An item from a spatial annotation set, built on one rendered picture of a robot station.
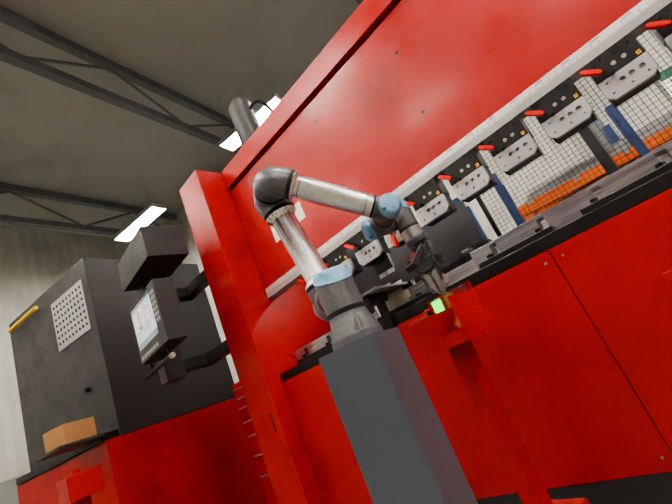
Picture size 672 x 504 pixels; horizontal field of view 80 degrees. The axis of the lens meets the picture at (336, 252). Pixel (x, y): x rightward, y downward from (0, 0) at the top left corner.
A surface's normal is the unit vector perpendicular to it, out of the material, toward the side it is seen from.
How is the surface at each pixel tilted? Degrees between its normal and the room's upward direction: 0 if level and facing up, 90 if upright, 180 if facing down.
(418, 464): 90
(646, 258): 90
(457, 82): 90
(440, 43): 90
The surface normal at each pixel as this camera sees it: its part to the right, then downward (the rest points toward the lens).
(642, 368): -0.65, 0.03
